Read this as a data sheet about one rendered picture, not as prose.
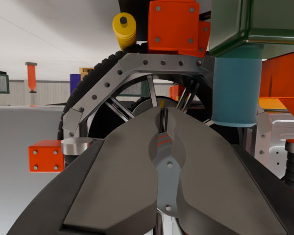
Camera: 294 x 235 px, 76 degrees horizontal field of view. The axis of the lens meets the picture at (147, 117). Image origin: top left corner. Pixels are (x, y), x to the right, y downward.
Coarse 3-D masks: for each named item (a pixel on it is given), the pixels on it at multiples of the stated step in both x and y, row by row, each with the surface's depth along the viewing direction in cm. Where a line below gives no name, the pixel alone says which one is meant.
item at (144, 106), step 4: (148, 100) 94; (160, 100) 94; (164, 100) 94; (168, 100) 94; (140, 104) 94; (144, 104) 94; (148, 104) 94; (160, 104) 95; (164, 104) 95; (168, 104) 95; (172, 104) 95; (176, 104) 95; (136, 108) 94; (140, 108) 94; (144, 108) 94; (148, 108) 94; (132, 112) 94; (136, 112) 94; (140, 112) 95
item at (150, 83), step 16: (128, 80) 55; (144, 80) 75; (176, 80) 71; (192, 80) 58; (112, 96) 57; (192, 96) 58; (208, 96) 66; (96, 112) 56; (128, 112) 58; (208, 112) 79; (96, 128) 67; (224, 128) 68; (240, 128) 58; (240, 144) 59
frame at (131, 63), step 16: (128, 64) 46; (160, 64) 47; (176, 64) 47; (192, 64) 47; (208, 64) 47; (112, 80) 46; (208, 80) 53; (96, 96) 52; (80, 112) 47; (64, 128) 47; (80, 128) 48; (256, 128) 50; (256, 144) 50
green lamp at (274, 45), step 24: (216, 0) 10; (240, 0) 8; (264, 0) 7; (288, 0) 8; (216, 24) 10; (240, 24) 8; (264, 24) 8; (288, 24) 8; (216, 48) 10; (240, 48) 9; (264, 48) 9; (288, 48) 9
